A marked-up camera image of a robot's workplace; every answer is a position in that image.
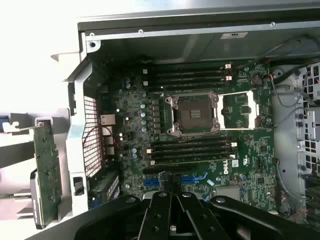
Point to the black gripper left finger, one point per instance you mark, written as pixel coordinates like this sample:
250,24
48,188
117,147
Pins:
112,220

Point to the CPU socket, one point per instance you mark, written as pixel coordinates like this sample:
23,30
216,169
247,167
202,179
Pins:
195,112

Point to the thin metal locking lever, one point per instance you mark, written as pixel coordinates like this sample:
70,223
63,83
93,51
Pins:
167,93

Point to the installed RAM stick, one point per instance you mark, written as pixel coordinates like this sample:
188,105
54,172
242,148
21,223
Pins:
190,161

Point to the silver coin battery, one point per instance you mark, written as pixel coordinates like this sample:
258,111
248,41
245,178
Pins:
255,80

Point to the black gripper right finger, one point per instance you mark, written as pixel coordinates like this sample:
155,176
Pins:
237,220

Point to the open black PC case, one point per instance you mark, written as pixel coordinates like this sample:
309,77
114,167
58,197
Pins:
175,45

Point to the silver chipset heatsink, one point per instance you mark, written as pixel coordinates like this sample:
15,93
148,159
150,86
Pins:
227,193

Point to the blue expansion slot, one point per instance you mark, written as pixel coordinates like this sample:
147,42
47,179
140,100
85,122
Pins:
195,179

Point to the perforated metal disk bay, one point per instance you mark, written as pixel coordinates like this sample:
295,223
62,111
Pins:
310,130

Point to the green motherboard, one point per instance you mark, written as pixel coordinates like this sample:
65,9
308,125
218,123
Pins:
250,150

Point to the silver socket cover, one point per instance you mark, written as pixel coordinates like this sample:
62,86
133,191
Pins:
235,94

